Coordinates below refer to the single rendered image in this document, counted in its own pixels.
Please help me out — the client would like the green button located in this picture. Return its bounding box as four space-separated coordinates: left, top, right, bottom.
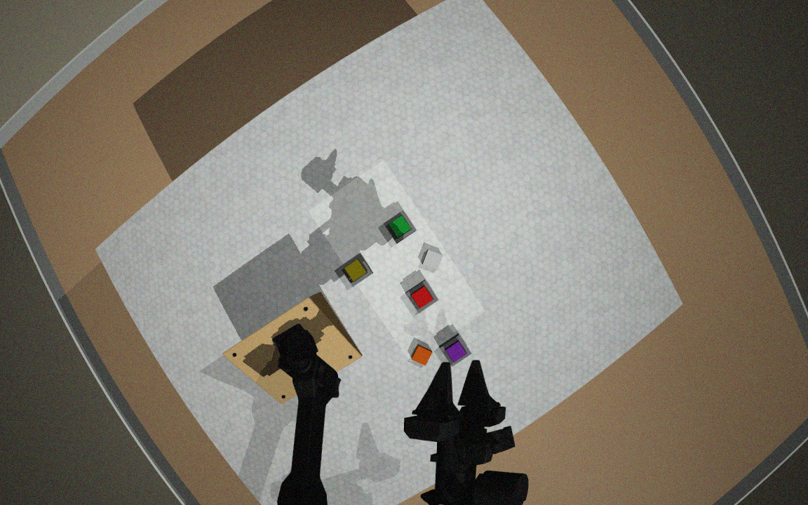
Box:
383 210 416 243

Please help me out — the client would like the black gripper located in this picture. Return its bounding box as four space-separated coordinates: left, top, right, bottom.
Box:
404 360 506 472

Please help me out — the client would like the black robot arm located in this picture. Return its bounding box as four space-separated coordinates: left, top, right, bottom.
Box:
272 323 529 505

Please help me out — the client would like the red button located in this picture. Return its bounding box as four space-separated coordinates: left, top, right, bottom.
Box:
405 280 439 313

